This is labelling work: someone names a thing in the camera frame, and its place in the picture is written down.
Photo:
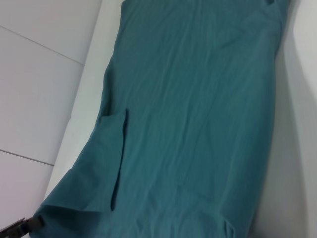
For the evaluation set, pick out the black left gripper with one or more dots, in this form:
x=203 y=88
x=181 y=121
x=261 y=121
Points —
x=12 y=229

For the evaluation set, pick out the teal blue t-shirt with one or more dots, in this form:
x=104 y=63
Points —
x=185 y=124

